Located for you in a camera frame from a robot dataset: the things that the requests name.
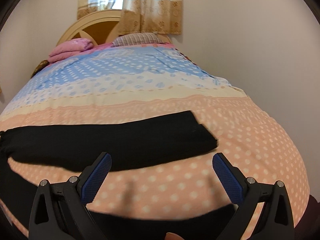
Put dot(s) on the beige curtain behind headboard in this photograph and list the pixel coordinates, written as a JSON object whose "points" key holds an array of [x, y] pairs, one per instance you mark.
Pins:
{"points": [[140, 16]]}

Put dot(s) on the black pants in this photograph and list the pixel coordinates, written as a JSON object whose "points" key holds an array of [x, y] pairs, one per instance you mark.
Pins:
{"points": [[132, 145]]}

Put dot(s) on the brown furry item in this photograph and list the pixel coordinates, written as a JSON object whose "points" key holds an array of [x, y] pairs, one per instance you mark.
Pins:
{"points": [[43, 64]]}

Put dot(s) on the cream wooden headboard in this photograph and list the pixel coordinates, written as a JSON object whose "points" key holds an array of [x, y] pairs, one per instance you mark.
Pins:
{"points": [[100, 27]]}

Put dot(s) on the striped pillow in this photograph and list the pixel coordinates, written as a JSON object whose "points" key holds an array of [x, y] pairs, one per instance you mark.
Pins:
{"points": [[136, 39]]}

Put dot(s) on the polka dot bed quilt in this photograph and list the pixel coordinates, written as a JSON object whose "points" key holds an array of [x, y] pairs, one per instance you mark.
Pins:
{"points": [[119, 85]]}

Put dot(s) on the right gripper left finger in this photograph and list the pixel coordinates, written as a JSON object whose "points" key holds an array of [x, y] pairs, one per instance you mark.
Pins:
{"points": [[59, 209]]}

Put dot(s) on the folded pink blanket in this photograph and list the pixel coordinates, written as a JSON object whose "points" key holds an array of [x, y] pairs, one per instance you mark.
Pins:
{"points": [[69, 48]]}

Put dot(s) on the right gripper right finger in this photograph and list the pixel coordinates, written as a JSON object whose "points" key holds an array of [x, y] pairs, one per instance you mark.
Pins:
{"points": [[275, 220]]}

